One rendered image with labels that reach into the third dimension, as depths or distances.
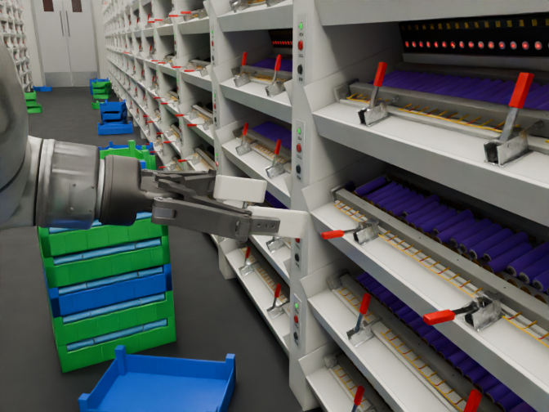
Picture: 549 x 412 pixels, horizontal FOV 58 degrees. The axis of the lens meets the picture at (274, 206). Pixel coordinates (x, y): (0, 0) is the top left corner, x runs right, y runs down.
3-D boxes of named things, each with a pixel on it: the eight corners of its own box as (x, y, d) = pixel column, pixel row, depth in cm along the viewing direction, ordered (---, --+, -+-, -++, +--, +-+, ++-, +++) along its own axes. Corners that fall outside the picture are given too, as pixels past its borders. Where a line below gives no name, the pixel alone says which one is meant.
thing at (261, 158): (297, 216, 108) (276, 159, 102) (225, 157, 162) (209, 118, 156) (375, 176, 112) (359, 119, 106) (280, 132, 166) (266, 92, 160)
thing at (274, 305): (295, 365, 120) (276, 323, 114) (229, 265, 174) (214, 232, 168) (365, 325, 124) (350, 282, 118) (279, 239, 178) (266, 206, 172)
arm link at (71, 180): (33, 240, 47) (98, 244, 50) (40, 147, 45) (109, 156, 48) (40, 211, 56) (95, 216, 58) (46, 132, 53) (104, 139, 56)
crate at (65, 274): (48, 288, 118) (43, 258, 115) (41, 257, 135) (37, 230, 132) (171, 263, 131) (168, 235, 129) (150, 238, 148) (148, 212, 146)
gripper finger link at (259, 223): (232, 212, 51) (241, 221, 48) (277, 217, 53) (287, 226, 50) (229, 226, 51) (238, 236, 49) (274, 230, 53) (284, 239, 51)
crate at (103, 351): (62, 373, 125) (57, 347, 123) (53, 334, 142) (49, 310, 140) (176, 341, 139) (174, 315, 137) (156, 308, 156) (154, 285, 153)
